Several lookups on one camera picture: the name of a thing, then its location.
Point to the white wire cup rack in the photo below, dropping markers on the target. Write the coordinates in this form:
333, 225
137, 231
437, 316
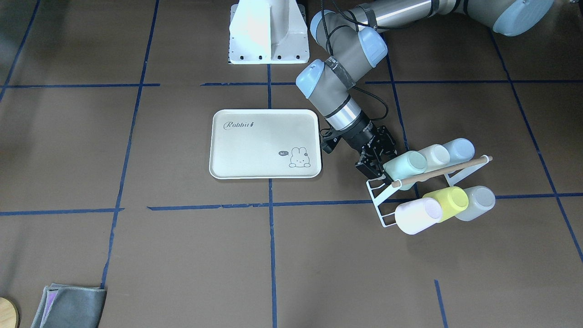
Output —
385, 198

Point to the cream rabbit tray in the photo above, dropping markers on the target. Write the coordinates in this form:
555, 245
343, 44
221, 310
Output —
265, 144

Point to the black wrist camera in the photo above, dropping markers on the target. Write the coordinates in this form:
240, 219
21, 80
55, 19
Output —
329, 139

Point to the yellow cup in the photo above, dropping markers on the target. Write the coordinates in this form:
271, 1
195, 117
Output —
453, 200

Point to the folded grey cloth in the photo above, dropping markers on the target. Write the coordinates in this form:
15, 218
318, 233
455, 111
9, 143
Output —
69, 306

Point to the green cup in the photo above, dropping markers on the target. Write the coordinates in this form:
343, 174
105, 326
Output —
407, 165

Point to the white pillar with base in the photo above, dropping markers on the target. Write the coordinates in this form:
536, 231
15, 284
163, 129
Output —
268, 32

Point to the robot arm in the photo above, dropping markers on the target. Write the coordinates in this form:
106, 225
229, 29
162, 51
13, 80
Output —
353, 41

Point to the wooden mug tree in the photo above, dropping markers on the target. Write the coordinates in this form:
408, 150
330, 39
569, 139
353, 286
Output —
9, 316

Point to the pink cup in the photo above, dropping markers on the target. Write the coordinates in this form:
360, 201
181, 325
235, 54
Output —
417, 215

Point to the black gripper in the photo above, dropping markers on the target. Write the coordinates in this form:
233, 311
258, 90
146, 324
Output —
360, 133

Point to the grey cup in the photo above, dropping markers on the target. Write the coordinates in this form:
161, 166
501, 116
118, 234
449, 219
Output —
480, 200

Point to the blue cup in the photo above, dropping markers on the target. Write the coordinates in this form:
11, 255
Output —
460, 150

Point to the white cup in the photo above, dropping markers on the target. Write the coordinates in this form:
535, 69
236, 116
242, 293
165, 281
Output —
436, 156

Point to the wooden rack handle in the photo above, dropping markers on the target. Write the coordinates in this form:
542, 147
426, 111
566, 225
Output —
484, 159

